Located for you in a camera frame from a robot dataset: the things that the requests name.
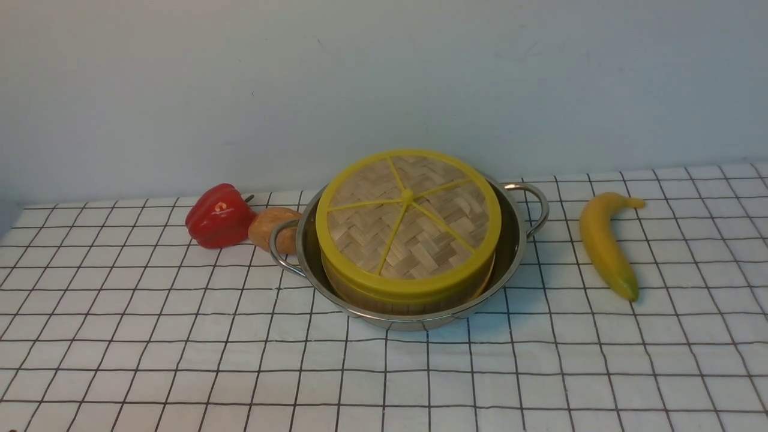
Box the yellow banana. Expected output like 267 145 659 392
579 192 646 302

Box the brown potato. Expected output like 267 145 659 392
247 207 302 255

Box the red bell pepper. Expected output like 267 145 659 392
185 183 257 249

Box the white black grid tablecloth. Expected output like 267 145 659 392
1 163 767 431

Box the yellow bamboo steamer basket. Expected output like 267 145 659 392
321 255 496 316

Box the yellow woven bamboo steamer lid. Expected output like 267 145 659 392
315 149 502 299

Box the stainless steel pot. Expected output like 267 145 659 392
268 173 549 331

